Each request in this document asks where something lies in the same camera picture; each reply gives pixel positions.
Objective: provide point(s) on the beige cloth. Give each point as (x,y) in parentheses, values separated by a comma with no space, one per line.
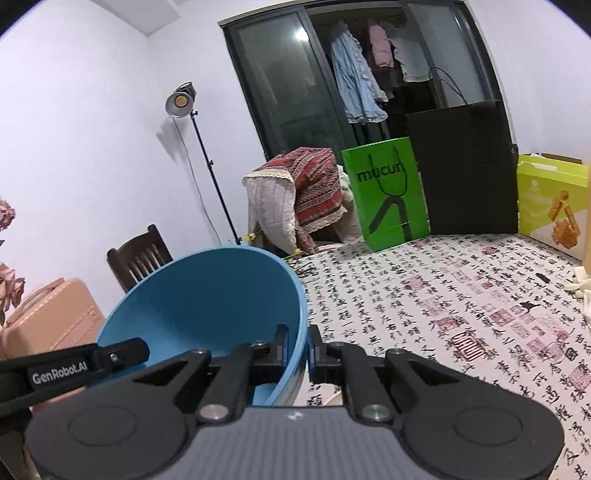
(351,207)

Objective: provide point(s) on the yellow-green snack box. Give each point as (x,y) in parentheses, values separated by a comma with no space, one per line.
(551,207)

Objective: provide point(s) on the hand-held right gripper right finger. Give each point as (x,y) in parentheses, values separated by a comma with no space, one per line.
(313,355)

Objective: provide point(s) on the dried pink roses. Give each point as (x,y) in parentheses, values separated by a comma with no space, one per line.
(7,214)

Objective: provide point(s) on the pink garment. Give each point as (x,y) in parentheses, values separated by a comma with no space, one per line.
(381,46)

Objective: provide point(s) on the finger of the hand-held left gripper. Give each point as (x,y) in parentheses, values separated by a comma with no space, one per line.
(122,355)

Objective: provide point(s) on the studio light on stand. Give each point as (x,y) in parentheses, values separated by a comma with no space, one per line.
(180,101)

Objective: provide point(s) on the yellow flower branch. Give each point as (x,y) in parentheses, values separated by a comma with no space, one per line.
(298,258)

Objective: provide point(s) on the white quilted cushion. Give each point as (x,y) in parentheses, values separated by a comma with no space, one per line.
(272,207)

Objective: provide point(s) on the black paper bag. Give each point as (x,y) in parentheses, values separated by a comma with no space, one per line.
(466,170)

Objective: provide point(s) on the dark sliding glass door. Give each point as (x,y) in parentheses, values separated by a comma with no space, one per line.
(277,78)

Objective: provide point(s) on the calligraphy printed tablecloth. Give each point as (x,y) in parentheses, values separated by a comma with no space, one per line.
(415,300)

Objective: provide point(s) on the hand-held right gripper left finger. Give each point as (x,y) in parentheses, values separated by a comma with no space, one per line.
(282,353)

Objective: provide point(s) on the white garment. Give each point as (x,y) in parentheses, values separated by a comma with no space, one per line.
(411,55)

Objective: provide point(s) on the dark wooden chair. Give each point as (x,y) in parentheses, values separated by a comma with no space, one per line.
(138,258)

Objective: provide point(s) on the blue bowl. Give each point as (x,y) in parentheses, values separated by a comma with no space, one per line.
(207,295)

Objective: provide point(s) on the white crumpled glove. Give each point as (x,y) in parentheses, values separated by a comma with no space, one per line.
(582,279)

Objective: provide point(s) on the green paper bag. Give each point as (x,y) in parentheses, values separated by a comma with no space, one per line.
(385,198)

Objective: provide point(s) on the pink suitcase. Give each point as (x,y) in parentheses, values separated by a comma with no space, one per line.
(51,318)

